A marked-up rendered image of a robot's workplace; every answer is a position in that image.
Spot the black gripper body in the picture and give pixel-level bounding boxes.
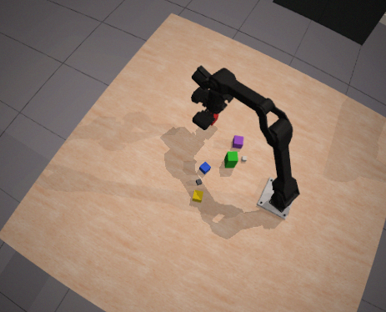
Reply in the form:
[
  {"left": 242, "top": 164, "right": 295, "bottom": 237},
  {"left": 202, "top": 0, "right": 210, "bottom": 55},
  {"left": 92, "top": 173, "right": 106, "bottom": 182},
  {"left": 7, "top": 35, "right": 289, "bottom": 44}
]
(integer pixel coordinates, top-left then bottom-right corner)
[{"left": 193, "top": 96, "right": 233, "bottom": 130}]

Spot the yellow block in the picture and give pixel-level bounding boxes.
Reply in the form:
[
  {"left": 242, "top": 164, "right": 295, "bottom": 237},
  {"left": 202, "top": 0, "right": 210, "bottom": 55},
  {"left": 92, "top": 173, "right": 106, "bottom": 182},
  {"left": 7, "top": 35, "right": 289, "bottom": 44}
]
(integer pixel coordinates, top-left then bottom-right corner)
[{"left": 192, "top": 190, "right": 203, "bottom": 203}]

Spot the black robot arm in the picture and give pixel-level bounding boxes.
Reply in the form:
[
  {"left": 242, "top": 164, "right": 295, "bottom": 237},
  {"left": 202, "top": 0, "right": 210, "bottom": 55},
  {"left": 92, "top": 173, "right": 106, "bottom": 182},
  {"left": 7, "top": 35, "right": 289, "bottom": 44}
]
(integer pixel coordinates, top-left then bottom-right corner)
[{"left": 191, "top": 65, "right": 300, "bottom": 213}]

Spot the purple cube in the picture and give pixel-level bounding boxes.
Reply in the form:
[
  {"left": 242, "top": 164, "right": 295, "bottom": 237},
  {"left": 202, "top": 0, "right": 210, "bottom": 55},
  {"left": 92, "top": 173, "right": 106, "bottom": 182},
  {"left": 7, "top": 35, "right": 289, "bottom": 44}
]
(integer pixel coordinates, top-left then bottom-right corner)
[{"left": 233, "top": 135, "right": 244, "bottom": 148}]

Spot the blue block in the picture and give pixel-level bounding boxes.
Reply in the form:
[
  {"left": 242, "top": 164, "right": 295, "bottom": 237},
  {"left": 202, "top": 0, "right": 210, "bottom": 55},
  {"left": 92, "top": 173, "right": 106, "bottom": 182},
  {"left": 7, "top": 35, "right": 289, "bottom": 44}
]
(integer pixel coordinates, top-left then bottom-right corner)
[{"left": 199, "top": 161, "right": 211, "bottom": 174}]

